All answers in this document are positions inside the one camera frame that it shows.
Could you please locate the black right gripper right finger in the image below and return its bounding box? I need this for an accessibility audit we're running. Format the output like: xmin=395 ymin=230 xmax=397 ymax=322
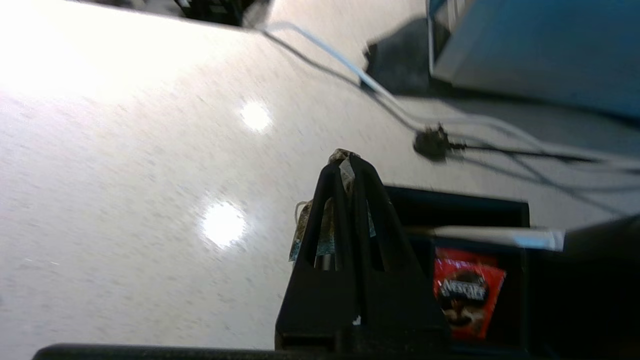
xmin=347 ymin=154 xmax=452 ymax=352

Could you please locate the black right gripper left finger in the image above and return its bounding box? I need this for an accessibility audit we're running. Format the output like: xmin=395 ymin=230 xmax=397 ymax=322
xmin=275 ymin=161 xmax=360 ymax=351

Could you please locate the tea bag with tag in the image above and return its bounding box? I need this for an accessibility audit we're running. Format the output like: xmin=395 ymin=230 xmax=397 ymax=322
xmin=289 ymin=148 xmax=377 ymax=263

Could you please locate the black electric kettle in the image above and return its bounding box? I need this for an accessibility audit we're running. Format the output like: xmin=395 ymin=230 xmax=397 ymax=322
xmin=530 ymin=215 xmax=640 ymax=360

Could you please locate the red coffee sachet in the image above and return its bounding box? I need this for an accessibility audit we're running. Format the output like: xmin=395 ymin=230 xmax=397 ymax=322
xmin=432 ymin=247 xmax=507 ymax=342

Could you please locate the black organizer box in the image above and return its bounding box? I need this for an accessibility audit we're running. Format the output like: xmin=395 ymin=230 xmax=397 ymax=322
xmin=384 ymin=186 xmax=531 ymax=351

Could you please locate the white sachet stick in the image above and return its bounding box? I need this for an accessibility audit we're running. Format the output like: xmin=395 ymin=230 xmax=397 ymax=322
xmin=405 ymin=225 xmax=566 ymax=252

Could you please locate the black plug with cable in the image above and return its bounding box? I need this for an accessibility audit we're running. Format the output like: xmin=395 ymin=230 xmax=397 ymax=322
xmin=413 ymin=124 xmax=611 ymax=166

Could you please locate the white power cable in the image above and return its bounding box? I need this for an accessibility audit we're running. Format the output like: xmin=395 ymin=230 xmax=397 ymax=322
xmin=260 ymin=20 xmax=640 ymax=173

